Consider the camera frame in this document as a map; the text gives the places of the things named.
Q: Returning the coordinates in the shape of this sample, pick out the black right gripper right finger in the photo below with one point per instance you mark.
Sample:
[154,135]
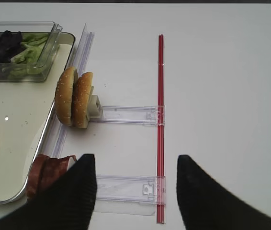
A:
[205,205]

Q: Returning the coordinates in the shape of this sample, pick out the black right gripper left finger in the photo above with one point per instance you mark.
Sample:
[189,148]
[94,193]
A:
[68,204]

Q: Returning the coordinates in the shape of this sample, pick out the stack of meat slices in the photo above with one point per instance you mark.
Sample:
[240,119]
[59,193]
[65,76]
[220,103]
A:
[45,171]

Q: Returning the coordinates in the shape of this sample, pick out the green lettuce leaves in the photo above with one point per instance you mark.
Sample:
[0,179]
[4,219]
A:
[34,44]

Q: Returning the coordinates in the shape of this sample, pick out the clear lower right track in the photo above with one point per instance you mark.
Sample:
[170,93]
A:
[143,189]

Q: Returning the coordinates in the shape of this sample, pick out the clear track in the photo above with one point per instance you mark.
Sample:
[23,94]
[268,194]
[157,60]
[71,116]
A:
[143,189]
[147,115]

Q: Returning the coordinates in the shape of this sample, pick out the white pusher block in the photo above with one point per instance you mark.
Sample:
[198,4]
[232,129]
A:
[94,108]

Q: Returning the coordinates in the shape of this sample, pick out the silver metal tray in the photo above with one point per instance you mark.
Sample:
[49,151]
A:
[25,113]

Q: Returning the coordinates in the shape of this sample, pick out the clear upper right track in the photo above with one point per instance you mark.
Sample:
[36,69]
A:
[147,115]

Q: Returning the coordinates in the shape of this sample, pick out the front sesame bun top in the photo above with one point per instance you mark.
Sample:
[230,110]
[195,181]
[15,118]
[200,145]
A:
[63,95]

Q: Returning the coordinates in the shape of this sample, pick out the sesame bun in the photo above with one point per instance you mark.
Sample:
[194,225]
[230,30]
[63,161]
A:
[81,93]
[63,95]

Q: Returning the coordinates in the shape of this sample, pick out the rear sesame bun top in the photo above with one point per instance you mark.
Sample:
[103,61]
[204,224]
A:
[81,93]

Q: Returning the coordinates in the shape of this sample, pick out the clear plastic salad box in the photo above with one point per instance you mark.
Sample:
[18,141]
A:
[49,52]

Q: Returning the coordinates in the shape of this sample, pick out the purple cabbage leaves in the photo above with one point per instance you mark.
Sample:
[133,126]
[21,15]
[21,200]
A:
[10,45]

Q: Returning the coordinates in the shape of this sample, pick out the right red rail strip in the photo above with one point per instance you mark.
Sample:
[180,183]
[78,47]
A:
[160,146]

